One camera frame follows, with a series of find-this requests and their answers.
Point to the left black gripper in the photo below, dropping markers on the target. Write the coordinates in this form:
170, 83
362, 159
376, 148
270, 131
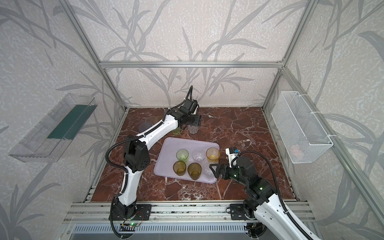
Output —
198, 118

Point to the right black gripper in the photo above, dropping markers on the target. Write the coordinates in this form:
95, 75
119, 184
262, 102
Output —
220, 166

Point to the clear faceted cup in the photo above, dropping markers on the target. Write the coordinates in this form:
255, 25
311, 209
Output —
193, 129

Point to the small clear faceted glass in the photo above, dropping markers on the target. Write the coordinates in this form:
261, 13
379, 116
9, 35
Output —
209, 175

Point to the small yellow cup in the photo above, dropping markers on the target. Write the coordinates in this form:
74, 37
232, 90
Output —
213, 155

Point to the small green cup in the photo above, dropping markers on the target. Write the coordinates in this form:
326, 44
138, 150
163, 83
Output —
182, 155

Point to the brown textured cup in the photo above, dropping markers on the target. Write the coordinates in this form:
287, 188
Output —
180, 168
194, 171

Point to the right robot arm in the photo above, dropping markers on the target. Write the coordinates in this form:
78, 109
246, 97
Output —
265, 202

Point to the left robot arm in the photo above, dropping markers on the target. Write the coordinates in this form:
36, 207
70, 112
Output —
136, 152

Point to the lavender plastic tray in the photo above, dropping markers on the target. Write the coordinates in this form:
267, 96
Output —
168, 156

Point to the tall green plastic cup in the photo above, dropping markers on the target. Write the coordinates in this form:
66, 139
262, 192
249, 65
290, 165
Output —
177, 131

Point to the tall blue frosted cup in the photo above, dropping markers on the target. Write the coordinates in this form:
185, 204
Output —
144, 126

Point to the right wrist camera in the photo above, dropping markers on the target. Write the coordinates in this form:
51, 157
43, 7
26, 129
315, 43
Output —
233, 154

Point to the white wire basket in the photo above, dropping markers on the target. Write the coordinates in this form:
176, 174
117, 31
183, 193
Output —
303, 136

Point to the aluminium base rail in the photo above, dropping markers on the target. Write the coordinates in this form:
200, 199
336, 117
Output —
161, 212

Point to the clear plastic wall bin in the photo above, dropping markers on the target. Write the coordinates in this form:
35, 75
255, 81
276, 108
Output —
50, 138

